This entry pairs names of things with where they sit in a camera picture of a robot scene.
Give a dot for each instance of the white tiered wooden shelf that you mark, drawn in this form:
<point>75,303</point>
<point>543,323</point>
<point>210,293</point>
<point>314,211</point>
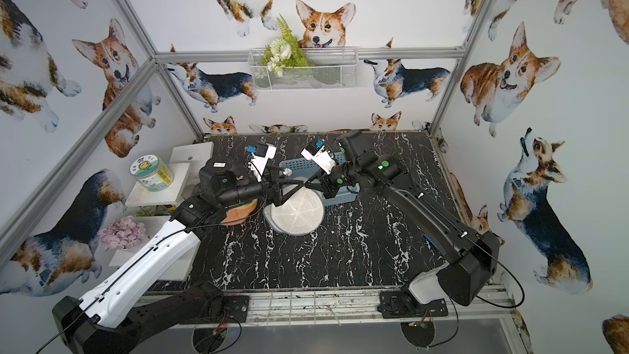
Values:
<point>185,163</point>

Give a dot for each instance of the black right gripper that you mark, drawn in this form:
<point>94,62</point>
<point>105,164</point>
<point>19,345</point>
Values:
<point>329,184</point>

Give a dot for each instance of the white wire wall basket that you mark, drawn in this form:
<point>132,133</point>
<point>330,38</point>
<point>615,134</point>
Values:
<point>328,69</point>

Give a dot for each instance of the pink flower bunch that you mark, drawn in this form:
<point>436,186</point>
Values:
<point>124,234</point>

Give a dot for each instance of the light blue perforated plastic basket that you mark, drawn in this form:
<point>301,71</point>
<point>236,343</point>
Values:
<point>303,169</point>

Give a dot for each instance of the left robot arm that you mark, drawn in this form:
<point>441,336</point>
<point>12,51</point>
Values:
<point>107,319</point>

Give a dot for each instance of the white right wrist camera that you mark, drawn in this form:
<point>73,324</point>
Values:
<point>319,153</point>

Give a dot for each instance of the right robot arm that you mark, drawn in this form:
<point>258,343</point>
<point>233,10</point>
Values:
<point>470,258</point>

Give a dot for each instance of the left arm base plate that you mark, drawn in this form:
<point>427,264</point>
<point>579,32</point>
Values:
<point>230,307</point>

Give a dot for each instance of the green labelled round jar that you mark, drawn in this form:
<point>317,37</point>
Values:
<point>152,173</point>

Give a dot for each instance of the green artificial fern plant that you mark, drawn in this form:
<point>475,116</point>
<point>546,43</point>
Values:
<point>284,52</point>

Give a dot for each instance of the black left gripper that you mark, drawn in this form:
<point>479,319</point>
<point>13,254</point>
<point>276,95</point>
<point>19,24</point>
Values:
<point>275,191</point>

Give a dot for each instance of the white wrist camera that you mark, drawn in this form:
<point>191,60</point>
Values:
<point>259,155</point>
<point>319,153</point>

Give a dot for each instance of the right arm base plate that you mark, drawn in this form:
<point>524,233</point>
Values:
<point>399,304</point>

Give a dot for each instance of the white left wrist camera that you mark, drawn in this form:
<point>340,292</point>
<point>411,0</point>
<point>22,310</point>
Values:
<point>259,155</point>

